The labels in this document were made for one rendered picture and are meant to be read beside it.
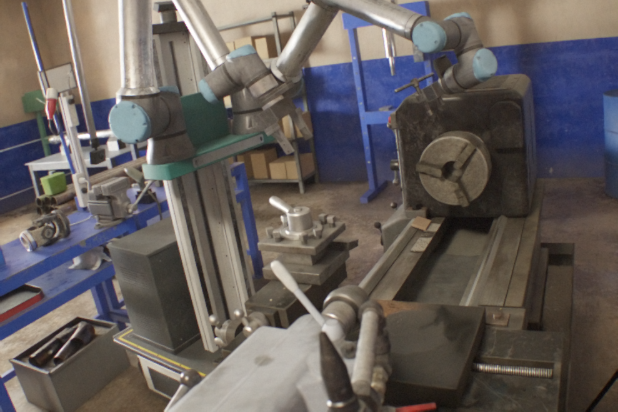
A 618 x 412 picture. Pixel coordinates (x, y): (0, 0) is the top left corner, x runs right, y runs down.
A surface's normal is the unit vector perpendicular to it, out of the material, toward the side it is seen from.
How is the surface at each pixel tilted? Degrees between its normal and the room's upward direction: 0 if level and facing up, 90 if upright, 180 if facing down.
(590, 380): 0
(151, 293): 90
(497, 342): 0
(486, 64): 76
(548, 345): 0
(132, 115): 95
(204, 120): 90
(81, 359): 90
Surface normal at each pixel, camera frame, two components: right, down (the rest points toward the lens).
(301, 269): -0.16, -0.96
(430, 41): -0.72, 0.31
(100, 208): -0.47, 0.28
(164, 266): 0.79, 0.02
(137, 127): -0.22, 0.35
